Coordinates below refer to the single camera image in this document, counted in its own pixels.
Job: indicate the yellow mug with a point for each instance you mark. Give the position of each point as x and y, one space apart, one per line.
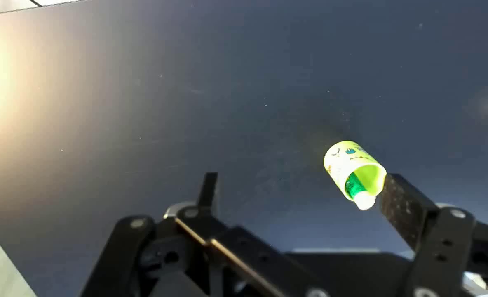
341 158

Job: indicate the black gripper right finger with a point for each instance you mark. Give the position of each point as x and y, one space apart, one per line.
443 247

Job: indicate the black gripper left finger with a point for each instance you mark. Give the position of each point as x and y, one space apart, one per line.
199 257

